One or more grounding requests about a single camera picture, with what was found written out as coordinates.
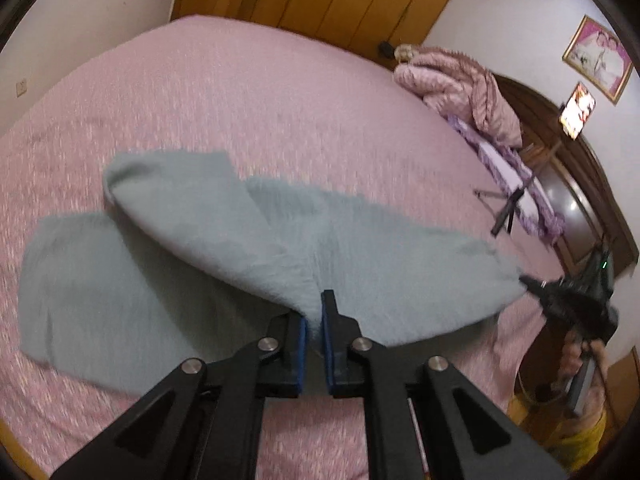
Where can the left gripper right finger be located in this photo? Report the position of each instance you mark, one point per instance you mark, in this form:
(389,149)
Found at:
(427,421)

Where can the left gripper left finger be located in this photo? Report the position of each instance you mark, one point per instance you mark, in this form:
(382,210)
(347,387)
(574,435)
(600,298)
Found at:
(203,420)

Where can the yellow sleeve forearm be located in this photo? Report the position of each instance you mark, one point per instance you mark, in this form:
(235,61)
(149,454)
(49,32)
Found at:
(574,444)

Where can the right hand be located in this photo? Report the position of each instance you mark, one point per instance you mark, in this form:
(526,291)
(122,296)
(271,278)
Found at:
(580,364)

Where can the dark wooden headboard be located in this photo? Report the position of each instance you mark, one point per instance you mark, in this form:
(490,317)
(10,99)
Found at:
(574,182)

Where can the black mini tripod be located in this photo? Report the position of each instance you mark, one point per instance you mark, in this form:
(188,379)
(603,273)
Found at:
(505,216)

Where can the purple ruffled pillow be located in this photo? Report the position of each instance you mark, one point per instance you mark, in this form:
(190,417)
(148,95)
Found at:
(534,210)

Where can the framed wedding photo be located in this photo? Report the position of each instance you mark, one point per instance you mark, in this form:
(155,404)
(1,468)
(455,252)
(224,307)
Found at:
(598,54)

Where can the pink quilted comforter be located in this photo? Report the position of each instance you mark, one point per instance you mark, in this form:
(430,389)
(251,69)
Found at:
(452,83)

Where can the plush toy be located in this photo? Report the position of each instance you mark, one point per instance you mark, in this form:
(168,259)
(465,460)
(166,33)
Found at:
(404,53)

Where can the pink floral bed sheet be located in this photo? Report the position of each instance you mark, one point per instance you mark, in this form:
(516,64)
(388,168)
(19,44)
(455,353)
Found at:
(277,103)

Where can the small wall picture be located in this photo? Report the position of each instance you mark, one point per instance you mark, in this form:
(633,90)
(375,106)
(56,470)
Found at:
(576,111)

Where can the wall socket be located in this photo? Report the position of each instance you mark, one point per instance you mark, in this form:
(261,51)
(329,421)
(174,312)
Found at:
(21,87)

